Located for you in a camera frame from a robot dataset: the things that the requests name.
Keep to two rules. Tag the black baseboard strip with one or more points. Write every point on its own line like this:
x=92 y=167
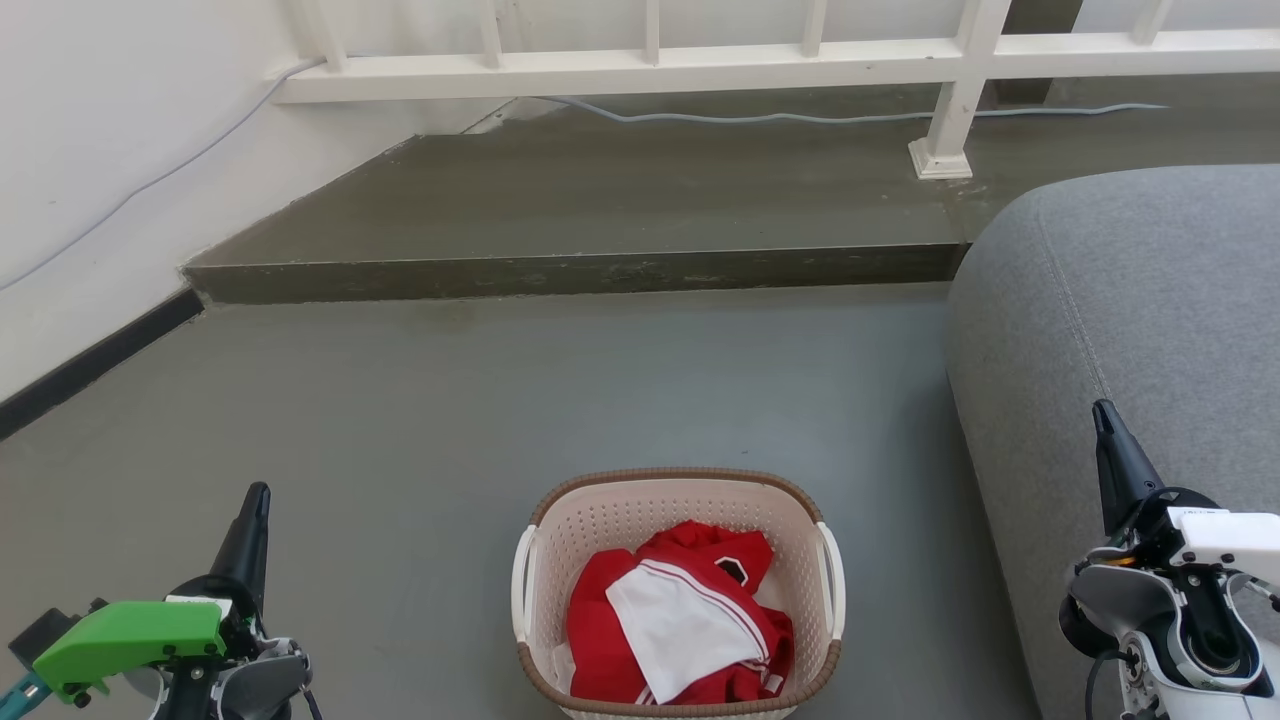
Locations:
x=90 y=365

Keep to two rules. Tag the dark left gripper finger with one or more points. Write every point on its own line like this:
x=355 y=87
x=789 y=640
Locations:
x=240 y=545
x=262 y=550

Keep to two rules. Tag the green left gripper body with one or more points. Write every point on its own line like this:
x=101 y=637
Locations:
x=130 y=630

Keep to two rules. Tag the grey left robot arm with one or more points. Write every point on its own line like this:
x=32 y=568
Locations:
x=250 y=685

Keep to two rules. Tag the white garment with red stripes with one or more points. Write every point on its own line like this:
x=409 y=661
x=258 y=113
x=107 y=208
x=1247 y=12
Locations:
x=670 y=625

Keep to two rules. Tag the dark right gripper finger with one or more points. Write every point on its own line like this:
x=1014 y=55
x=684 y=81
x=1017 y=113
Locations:
x=1130 y=465
x=1108 y=470

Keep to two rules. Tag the grey fabric sofa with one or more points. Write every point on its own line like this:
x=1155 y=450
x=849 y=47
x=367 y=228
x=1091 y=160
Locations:
x=1150 y=300

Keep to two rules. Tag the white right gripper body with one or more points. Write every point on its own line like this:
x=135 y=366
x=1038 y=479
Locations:
x=1225 y=540

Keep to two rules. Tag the cream perforated laundry basket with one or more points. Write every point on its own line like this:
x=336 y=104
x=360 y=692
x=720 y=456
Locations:
x=640 y=505

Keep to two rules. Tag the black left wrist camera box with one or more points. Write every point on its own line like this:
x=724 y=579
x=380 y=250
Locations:
x=45 y=628

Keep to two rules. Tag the white metal railing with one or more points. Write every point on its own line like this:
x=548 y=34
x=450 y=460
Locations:
x=640 y=72

